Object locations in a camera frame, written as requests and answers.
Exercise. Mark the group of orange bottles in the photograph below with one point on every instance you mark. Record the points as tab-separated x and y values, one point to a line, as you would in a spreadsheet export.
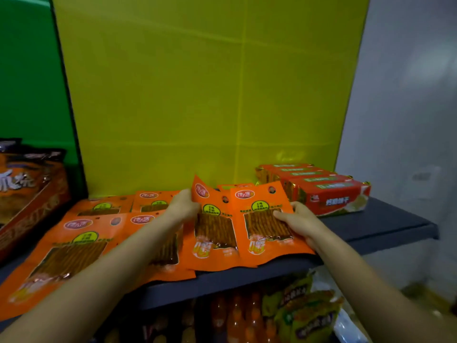
237	317

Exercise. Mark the yellow back panel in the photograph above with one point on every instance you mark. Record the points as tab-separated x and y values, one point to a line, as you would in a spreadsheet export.
200	89

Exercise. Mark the person's right hand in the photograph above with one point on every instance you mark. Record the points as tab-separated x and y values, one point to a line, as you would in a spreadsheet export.
303	223

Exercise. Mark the red biscuit box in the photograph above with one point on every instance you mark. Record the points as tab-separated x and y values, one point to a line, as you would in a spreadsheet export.
321	178
291	165
332	201
298	169
307	173

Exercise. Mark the brown orange snack carton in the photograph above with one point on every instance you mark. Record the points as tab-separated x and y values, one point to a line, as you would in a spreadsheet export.
28	196

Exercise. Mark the person's right thumb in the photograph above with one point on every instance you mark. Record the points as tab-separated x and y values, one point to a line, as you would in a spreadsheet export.
284	217

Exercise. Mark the green back panel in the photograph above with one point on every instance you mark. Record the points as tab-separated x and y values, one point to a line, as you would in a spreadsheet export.
28	67

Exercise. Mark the person's left thumb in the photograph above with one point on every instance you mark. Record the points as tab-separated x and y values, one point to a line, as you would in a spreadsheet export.
191	208

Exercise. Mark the orange spicy stick packet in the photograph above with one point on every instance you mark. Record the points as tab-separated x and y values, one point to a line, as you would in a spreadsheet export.
214	230
264	225

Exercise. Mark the person's left forearm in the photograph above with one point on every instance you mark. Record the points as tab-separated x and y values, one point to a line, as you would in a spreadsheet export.
89	282

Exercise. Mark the person's left hand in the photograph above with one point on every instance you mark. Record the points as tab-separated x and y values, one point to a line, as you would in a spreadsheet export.
182	208

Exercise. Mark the pile of orange snack bags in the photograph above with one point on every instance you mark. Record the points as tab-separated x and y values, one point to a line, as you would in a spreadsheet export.
71	246

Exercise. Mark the white plastic bag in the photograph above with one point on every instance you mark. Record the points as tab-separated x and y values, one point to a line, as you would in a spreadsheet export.
348	328

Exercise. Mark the person's right forearm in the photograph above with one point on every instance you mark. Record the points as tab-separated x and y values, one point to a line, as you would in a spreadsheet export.
357	289

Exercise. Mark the dark grey shelf board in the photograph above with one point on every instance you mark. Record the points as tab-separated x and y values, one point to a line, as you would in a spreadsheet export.
375	225

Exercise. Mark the green yellow snack bag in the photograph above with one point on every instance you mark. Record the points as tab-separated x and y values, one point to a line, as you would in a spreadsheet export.
285	292
316	325
310	303

